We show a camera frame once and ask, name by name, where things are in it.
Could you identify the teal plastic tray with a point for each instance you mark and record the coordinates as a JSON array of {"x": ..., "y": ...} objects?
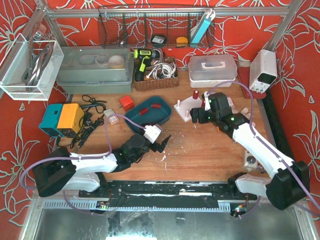
[{"x": 154, "y": 115}]

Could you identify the white four-peg base plate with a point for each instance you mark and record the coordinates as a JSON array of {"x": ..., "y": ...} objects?
[{"x": 183, "y": 107}]

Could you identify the yellow tape measure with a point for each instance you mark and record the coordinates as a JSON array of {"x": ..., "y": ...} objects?
[{"x": 181, "y": 42}]

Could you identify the woven brown basket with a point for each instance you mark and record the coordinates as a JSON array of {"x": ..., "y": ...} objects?
[{"x": 155, "y": 84}]

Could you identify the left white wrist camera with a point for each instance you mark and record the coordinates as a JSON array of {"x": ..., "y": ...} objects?
[{"x": 152, "y": 132}]

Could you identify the green yellow cordless drill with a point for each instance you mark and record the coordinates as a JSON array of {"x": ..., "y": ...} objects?
[{"x": 144, "y": 57}]

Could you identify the clear acrylic bin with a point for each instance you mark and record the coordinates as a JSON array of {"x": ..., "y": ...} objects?
[{"x": 30, "y": 69}]

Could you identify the blue white book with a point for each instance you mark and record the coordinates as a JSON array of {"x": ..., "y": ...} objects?
[{"x": 197, "y": 32}]

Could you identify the white clear lidded toolbox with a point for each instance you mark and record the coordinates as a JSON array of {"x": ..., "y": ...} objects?
[{"x": 207, "y": 71}]

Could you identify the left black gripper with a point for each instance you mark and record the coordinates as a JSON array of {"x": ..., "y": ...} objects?
[{"x": 155, "y": 146}]

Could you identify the red cube box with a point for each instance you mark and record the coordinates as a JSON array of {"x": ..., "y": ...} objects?
[{"x": 126, "y": 103}]

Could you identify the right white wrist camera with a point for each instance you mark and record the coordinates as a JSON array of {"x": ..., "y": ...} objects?
[{"x": 207, "y": 101}]

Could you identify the white bench power supply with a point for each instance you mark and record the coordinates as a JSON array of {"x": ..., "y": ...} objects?
[{"x": 262, "y": 71}]

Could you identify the beige work glove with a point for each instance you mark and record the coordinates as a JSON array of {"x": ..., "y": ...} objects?
[{"x": 245, "y": 111}]

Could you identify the white cube charger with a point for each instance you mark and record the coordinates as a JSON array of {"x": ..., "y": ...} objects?
[{"x": 230, "y": 102}]

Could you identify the red spring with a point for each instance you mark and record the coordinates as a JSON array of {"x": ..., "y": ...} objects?
[
  {"x": 143, "y": 111},
  {"x": 155, "y": 105},
  {"x": 195, "y": 95}
]

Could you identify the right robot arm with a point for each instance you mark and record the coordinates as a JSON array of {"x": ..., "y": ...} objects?
[{"x": 288, "y": 181}]

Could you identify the metal L-shaped bracket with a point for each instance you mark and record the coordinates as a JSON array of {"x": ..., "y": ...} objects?
[{"x": 261, "y": 170}]

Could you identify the black wire wall basket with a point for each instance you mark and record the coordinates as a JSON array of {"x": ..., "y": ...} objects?
[{"x": 134, "y": 25}]

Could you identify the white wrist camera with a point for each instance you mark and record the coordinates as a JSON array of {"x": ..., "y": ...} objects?
[
  {"x": 207, "y": 101},
  {"x": 152, "y": 132}
]

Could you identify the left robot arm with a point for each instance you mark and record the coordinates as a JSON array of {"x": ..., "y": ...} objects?
[{"x": 64, "y": 170}]

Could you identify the grey plastic storage box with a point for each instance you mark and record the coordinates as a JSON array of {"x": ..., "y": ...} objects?
[{"x": 96, "y": 70}]

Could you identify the teal power supply box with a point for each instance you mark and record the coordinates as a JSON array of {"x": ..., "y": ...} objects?
[{"x": 50, "y": 120}]

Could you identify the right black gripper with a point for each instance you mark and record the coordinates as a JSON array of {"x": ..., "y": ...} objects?
[{"x": 196, "y": 115}]

